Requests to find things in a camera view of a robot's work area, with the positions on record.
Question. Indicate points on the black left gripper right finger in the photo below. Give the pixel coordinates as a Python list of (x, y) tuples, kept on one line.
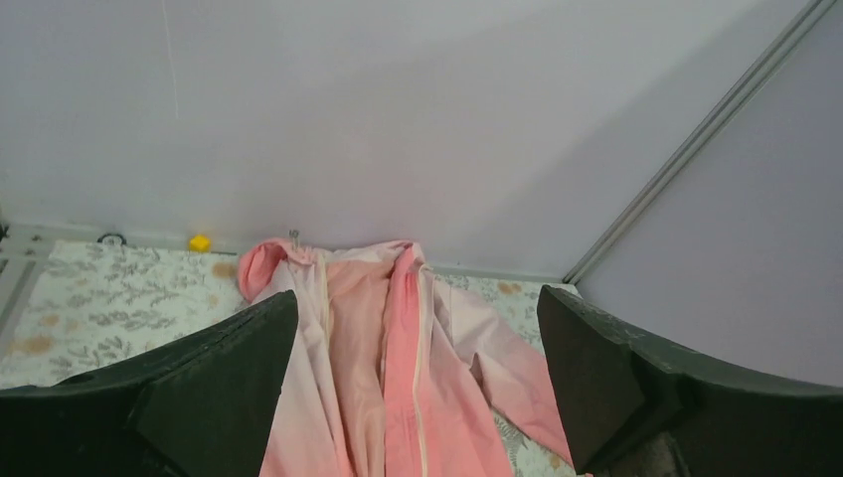
[(635, 404)]

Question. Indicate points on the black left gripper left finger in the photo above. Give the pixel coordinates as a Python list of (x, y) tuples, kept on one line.
[(202, 405)]

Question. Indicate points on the pink zip-up jacket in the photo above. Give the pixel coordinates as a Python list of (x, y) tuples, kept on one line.
[(394, 372)]

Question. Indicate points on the floral patterned table mat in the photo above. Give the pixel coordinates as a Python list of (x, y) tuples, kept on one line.
[(95, 304)]

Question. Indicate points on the small yellow block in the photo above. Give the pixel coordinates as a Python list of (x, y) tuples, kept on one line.
[(199, 243)]

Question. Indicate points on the black ring hook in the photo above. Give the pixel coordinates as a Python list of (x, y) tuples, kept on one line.
[(112, 239)]

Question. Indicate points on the aluminium frame rail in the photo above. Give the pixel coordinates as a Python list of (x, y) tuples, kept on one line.
[(738, 96)]

